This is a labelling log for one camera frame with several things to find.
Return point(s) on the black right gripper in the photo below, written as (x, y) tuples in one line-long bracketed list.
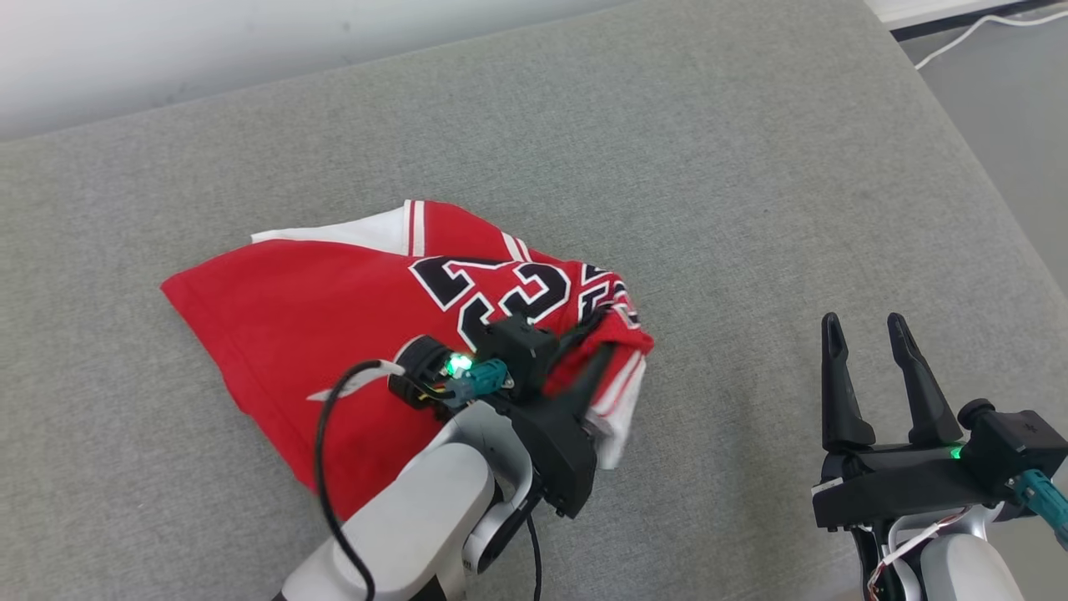
[(893, 488)]

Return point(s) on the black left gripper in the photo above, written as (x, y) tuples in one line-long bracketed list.
[(555, 455)]

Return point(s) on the red number 23 jersey shirt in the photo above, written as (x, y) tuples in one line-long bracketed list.
[(292, 334)]

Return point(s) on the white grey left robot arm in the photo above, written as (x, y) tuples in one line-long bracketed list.
[(417, 517)]

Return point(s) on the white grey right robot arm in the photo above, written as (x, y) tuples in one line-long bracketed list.
[(959, 568)]

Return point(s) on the white baseboard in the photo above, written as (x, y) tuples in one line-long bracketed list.
[(934, 10)]

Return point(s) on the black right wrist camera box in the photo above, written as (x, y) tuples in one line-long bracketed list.
[(1014, 446)]

